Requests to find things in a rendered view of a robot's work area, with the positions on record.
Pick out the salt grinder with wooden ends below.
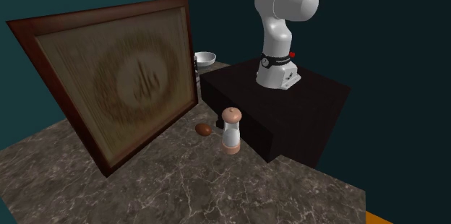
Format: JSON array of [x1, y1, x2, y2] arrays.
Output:
[[220, 106, 243, 155]]

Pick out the brown egg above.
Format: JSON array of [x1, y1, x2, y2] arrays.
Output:
[[194, 123, 213, 137]]

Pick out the white bowl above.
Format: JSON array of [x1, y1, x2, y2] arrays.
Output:
[[194, 51, 218, 68]]

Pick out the black robot stand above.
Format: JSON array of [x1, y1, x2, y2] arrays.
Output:
[[199, 56, 352, 169]]

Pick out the brown framed picture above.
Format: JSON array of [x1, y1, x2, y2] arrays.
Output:
[[6, 0, 199, 178]]

